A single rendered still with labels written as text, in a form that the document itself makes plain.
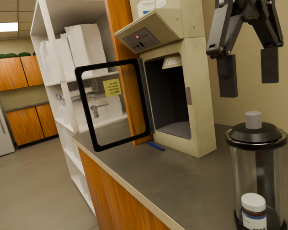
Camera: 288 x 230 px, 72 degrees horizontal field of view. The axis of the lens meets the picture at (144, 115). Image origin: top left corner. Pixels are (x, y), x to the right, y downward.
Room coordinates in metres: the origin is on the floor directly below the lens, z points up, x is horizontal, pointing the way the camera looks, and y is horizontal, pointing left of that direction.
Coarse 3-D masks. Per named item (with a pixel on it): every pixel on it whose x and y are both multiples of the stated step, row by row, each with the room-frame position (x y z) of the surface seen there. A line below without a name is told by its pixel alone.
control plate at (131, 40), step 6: (144, 30) 0.79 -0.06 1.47; (132, 36) 0.88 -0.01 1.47; (138, 36) 0.85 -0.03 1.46; (144, 36) 0.83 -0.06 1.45; (150, 36) 0.81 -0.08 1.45; (126, 42) 0.95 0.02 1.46; (132, 42) 0.92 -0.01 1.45; (138, 42) 0.89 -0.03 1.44; (150, 42) 0.84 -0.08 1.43; (156, 42) 0.82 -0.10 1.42; (138, 48) 0.94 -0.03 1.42; (144, 48) 0.91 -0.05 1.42
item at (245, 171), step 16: (240, 144) 0.34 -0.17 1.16; (256, 144) 0.32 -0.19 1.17; (272, 144) 0.31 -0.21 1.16; (240, 160) 0.35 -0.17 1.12; (256, 160) 0.33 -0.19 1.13; (272, 160) 0.32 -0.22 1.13; (240, 176) 0.35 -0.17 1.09; (256, 176) 0.33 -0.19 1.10; (272, 176) 0.32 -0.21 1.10; (240, 192) 0.35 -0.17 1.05; (256, 192) 0.33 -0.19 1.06; (272, 192) 0.32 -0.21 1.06; (240, 208) 0.36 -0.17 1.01; (256, 208) 0.33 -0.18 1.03; (272, 208) 0.32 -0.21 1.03; (256, 224) 0.33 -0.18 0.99; (272, 224) 0.32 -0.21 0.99
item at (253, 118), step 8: (248, 112) 0.37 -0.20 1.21; (256, 112) 0.36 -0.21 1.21; (248, 120) 0.36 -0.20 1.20; (256, 120) 0.35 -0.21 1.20; (232, 128) 0.39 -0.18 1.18; (240, 128) 0.37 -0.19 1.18; (248, 128) 0.36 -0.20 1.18; (256, 128) 0.35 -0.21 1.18; (264, 128) 0.35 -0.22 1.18; (272, 128) 0.34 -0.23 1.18; (232, 136) 0.37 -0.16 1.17; (240, 136) 0.35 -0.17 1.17; (248, 136) 0.34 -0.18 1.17; (256, 136) 0.33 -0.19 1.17; (264, 136) 0.33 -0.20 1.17; (272, 136) 0.33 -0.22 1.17; (280, 136) 0.33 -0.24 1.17
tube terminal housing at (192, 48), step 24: (168, 0) 0.79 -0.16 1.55; (192, 0) 0.77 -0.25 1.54; (192, 24) 0.77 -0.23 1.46; (168, 48) 0.82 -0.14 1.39; (192, 48) 0.76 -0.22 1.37; (144, 72) 1.00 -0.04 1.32; (192, 72) 0.75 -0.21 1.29; (192, 96) 0.74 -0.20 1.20; (192, 120) 0.75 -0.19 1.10; (168, 144) 0.91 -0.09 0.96; (192, 144) 0.77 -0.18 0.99
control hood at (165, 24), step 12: (156, 12) 0.69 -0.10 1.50; (168, 12) 0.71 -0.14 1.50; (180, 12) 0.74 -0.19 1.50; (132, 24) 0.81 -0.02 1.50; (144, 24) 0.77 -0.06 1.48; (156, 24) 0.73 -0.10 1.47; (168, 24) 0.71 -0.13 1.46; (180, 24) 0.74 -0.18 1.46; (120, 36) 0.93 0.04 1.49; (156, 36) 0.79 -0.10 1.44; (168, 36) 0.75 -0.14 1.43; (180, 36) 0.73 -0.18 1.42; (132, 48) 0.97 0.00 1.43
